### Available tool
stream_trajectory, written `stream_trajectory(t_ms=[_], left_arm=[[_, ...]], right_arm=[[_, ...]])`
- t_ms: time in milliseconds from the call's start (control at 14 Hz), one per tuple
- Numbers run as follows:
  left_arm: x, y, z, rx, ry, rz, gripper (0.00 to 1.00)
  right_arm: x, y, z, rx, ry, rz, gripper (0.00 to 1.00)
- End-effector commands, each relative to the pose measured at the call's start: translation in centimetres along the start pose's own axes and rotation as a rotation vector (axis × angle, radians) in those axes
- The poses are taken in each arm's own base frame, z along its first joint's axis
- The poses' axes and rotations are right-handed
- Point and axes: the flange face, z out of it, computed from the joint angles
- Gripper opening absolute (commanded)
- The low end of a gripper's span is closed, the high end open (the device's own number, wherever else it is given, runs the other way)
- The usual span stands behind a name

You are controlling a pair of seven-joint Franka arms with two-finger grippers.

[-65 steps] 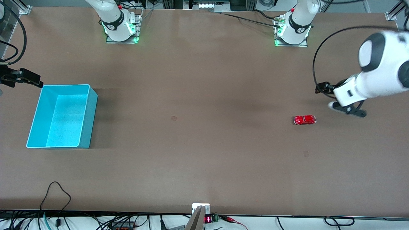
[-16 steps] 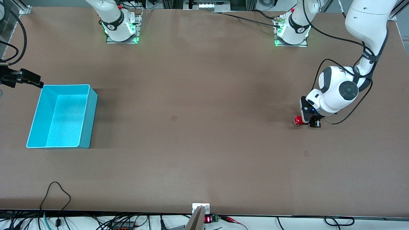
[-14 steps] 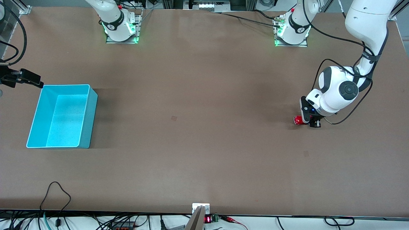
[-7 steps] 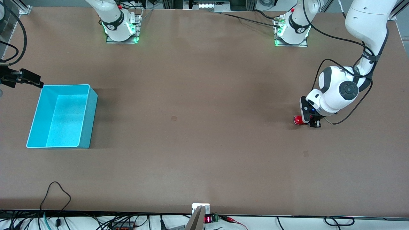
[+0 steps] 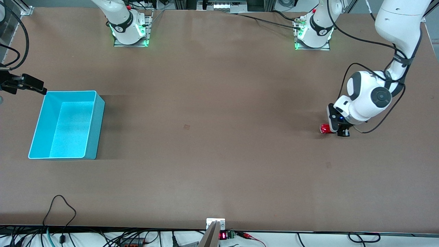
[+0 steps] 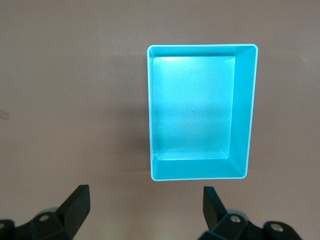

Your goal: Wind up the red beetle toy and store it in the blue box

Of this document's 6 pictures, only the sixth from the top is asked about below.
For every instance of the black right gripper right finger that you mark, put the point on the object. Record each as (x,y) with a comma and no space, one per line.
(215,215)

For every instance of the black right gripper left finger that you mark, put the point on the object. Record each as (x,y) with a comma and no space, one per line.
(72,212)

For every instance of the blue plastic box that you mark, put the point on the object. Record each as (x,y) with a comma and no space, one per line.
(195,107)

